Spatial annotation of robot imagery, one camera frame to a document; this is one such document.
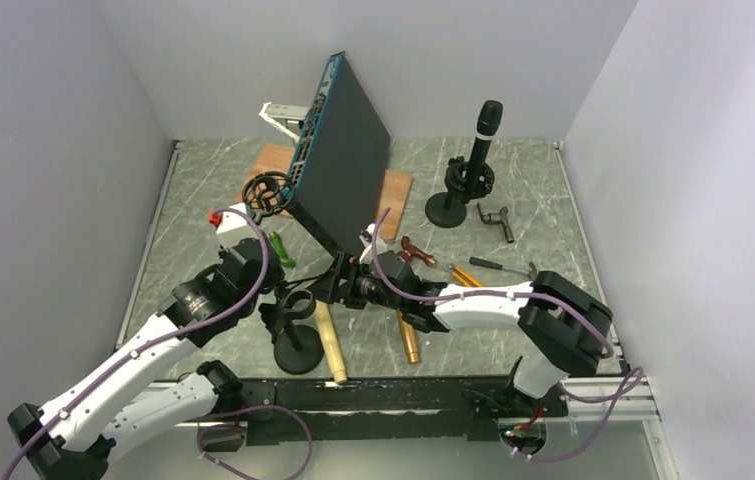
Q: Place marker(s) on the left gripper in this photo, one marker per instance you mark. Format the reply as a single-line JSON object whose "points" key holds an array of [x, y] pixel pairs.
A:
{"points": [[276, 274]]}

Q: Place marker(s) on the yellow utility knife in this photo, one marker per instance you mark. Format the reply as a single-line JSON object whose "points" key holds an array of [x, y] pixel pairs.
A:
{"points": [[462, 277]]}

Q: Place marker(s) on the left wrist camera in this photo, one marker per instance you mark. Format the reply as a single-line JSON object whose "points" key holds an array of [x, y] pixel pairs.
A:
{"points": [[230, 228]]}

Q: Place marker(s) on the black handled hammer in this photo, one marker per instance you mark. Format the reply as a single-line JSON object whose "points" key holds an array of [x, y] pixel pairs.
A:
{"points": [[530, 272]]}

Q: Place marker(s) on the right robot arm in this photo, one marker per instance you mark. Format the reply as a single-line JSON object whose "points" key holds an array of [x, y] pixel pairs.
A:
{"points": [[567, 327]]}

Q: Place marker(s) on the black tripod shock-mount stand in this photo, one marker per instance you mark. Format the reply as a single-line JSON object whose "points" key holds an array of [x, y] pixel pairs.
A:
{"points": [[272, 193]]}

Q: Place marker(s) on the black round-base stand rear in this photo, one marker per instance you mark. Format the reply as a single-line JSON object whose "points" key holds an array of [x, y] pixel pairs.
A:
{"points": [[448, 209]]}

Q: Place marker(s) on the blue network switch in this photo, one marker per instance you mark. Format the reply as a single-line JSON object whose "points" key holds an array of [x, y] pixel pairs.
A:
{"points": [[339, 163]]}

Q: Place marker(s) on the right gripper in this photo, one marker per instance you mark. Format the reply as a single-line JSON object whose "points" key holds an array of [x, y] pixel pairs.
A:
{"points": [[343, 267]]}

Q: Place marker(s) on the red brown tap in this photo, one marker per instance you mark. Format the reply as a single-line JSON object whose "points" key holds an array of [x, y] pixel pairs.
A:
{"points": [[409, 251]]}

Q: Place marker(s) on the green plastic tap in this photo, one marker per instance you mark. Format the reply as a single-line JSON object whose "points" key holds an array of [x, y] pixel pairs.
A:
{"points": [[276, 242]]}

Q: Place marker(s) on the light gold microphone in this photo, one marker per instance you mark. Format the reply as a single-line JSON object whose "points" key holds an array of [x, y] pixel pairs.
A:
{"points": [[330, 343]]}

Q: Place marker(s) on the black round-base mic stand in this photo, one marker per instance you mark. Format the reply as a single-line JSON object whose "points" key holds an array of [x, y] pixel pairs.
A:
{"points": [[297, 348]]}

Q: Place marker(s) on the dark metal tap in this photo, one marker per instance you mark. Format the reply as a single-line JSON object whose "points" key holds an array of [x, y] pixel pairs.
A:
{"points": [[499, 218]]}

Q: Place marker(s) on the black microphone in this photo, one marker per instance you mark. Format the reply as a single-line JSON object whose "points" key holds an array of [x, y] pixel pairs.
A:
{"points": [[488, 123]]}

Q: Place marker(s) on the dark gold microphone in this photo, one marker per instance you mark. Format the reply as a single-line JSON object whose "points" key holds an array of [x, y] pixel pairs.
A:
{"points": [[409, 340]]}

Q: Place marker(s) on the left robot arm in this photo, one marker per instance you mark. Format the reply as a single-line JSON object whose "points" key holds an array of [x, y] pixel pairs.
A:
{"points": [[80, 433]]}

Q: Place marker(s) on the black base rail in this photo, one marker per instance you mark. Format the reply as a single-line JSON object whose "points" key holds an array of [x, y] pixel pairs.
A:
{"points": [[377, 408]]}

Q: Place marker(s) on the wooden board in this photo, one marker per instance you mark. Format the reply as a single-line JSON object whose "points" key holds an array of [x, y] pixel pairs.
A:
{"points": [[394, 195]]}

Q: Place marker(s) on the white bracket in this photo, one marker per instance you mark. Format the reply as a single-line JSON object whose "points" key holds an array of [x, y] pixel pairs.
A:
{"points": [[287, 119]]}

